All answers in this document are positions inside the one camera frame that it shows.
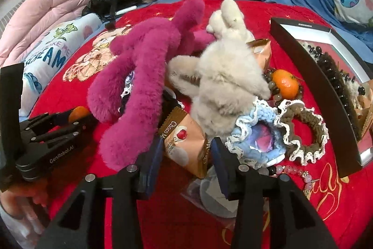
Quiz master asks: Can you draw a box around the white plush rabbit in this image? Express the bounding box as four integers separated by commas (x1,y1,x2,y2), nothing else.
206,0,255,43

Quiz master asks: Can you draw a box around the glass bead bracelet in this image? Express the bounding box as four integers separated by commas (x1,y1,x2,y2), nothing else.
257,164,314,197

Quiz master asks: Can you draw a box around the pink quilted comforter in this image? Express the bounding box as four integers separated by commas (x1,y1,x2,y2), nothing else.
1,0,90,67

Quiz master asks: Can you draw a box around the brown crochet scrunchie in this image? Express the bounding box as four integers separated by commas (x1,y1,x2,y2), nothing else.
274,100,329,165

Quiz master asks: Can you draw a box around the orange mandarin on beads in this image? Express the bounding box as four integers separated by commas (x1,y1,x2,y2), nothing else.
272,70,299,100

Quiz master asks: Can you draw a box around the magenta fluffy plush toy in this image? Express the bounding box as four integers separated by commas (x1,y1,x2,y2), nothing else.
87,0,214,171

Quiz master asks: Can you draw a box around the orange mandarin at left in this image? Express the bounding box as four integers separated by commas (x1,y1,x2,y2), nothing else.
68,106,90,123

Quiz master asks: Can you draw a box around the monster scream print pillow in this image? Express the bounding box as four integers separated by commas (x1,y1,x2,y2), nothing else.
19,13,102,117

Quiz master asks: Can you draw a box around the round white compact in bag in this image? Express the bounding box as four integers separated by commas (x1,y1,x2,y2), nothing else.
181,166,238,219

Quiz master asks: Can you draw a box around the person's left hand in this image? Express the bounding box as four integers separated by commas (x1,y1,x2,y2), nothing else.
1,179,48,248

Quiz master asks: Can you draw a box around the light blue crochet scrunchie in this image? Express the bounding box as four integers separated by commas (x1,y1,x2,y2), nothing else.
225,98,286,169

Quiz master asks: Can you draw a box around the black cardboard box tray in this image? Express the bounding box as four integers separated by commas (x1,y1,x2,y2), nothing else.
270,18,372,178

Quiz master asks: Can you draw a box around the beige fluffy plush toy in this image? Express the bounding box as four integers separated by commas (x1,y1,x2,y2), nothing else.
167,39,272,142

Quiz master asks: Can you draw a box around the black beaded hair clip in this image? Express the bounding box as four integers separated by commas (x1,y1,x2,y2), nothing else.
303,42,362,140

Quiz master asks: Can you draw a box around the black lace-trim scrunchie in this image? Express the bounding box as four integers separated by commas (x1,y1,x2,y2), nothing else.
118,71,185,114

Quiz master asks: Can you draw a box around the snack packet by rabbit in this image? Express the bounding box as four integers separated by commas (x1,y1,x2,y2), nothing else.
247,39,272,71

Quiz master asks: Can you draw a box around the red plush blanket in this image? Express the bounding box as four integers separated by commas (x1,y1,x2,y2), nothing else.
32,1,372,248

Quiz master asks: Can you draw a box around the snack packet in box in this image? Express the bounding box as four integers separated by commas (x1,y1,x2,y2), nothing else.
355,95,372,138

